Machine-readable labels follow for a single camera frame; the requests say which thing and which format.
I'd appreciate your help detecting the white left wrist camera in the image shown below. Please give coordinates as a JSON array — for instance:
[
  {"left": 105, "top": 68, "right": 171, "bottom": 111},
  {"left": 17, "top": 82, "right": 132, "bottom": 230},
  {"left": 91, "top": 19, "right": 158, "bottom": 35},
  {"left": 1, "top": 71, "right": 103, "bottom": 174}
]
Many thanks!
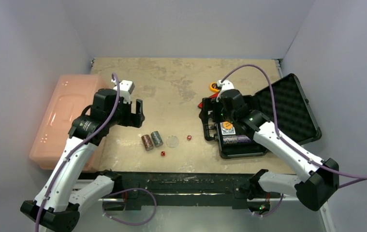
[{"left": 119, "top": 80, "right": 135, "bottom": 104}]

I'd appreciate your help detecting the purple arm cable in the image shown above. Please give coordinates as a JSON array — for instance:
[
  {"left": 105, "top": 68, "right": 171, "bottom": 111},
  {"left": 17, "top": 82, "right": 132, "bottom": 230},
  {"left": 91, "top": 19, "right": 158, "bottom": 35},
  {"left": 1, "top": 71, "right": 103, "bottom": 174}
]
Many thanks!
[
  {"left": 217, "top": 64, "right": 367, "bottom": 218},
  {"left": 34, "top": 72, "right": 157, "bottom": 232}
]

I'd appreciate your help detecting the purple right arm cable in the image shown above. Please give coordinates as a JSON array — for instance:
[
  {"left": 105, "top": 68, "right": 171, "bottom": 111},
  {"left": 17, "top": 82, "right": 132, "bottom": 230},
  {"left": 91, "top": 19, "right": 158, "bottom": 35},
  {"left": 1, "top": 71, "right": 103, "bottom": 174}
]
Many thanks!
[{"left": 217, "top": 64, "right": 367, "bottom": 218}]

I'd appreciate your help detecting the red black utility knife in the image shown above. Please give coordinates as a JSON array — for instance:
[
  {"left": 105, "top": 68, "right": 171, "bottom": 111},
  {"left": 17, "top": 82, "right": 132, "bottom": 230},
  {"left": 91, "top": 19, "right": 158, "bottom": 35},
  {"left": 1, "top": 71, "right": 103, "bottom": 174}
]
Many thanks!
[{"left": 198, "top": 93, "right": 218, "bottom": 109}]

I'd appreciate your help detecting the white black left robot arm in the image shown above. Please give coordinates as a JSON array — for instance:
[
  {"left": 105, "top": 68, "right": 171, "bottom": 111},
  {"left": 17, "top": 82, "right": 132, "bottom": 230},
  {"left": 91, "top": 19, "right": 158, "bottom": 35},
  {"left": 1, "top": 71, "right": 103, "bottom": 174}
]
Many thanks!
[{"left": 20, "top": 88, "right": 145, "bottom": 232}]

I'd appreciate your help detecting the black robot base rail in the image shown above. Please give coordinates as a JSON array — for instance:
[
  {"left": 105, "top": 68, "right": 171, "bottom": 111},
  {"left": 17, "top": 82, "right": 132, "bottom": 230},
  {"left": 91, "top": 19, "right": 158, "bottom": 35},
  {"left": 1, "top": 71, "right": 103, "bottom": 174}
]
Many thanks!
[{"left": 44, "top": 171, "right": 299, "bottom": 212}]

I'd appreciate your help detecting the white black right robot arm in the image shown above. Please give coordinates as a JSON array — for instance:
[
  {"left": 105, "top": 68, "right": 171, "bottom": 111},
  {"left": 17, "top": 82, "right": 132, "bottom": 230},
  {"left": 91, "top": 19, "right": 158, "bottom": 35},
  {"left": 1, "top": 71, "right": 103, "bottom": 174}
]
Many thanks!
[{"left": 199, "top": 89, "right": 339, "bottom": 211}]

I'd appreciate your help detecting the blue playing card deck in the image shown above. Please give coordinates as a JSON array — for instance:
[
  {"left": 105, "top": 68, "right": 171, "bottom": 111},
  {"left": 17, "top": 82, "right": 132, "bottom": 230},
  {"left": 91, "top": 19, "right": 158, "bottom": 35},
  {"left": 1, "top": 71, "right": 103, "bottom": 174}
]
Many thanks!
[{"left": 220, "top": 121, "right": 236, "bottom": 136}]

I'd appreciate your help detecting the black poker set case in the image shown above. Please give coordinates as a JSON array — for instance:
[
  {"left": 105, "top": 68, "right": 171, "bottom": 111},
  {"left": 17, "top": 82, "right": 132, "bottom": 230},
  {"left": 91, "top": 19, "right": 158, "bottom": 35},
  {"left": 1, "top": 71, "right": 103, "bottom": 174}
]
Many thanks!
[{"left": 214, "top": 73, "right": 322, "bottom": 159}]

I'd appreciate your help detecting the pink translucent plastic storage box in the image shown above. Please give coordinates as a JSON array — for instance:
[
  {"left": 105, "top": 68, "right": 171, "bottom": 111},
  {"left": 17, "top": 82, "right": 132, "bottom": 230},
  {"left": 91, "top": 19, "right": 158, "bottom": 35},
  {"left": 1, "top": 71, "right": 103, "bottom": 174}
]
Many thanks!
[{"left": 29, "top": 74, "right": 108, "bottom": 170}]

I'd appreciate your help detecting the orange purple chip stack front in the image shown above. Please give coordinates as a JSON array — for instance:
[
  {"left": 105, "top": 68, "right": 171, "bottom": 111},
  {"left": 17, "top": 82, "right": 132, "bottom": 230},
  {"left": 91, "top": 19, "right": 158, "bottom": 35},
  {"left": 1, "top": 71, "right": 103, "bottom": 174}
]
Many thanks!
[{"left": 222, "top": 135, "right": 238, "bottom": 145}]

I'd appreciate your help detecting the orange small blind button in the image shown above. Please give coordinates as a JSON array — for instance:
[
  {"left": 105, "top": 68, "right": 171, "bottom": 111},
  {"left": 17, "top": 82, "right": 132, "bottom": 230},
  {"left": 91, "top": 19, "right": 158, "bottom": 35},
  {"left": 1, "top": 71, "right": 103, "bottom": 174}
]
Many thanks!
[{"left": 221, "top": 121, "right": 233, "bottom": 130}]

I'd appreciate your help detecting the red brown poker chip stack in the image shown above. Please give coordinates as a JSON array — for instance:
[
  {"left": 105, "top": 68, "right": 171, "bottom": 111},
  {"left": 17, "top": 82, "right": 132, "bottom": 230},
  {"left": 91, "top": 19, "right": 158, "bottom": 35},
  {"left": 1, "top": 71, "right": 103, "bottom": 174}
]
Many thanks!
[{"left": 141, "top": 134, "right": 154, "bottom": 151}]

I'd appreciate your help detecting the grey blue poker chip stack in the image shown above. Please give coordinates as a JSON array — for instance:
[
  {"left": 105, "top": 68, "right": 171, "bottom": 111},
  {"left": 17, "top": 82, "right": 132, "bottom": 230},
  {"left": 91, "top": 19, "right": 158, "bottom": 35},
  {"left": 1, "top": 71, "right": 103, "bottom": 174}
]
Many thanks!
[{"left": 150, "top": 131, "right": 163, "bottom": 147}]

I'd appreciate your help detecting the clear round dealer button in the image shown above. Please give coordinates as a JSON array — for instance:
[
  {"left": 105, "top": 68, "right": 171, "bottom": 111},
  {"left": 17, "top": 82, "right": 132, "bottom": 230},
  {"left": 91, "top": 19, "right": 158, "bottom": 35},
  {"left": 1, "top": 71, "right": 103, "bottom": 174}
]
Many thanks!
[{"left": 166, "top": 135, "right": 179, "bottom": 148}]

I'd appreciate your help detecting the yellow tape measure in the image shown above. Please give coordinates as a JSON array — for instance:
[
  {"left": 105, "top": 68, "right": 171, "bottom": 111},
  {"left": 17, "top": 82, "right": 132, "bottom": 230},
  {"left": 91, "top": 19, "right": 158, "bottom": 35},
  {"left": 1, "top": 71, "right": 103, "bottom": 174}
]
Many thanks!
[{"left": 209, "top": 82, "right": 220, "bottom": 93}]

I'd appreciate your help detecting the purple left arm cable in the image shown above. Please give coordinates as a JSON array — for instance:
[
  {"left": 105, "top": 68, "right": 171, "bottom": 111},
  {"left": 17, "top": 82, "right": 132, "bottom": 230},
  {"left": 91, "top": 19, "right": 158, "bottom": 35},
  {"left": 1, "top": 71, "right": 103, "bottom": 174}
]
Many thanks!
[{"left": 34, "top": 72, "right": 157, "bottom": 232}]

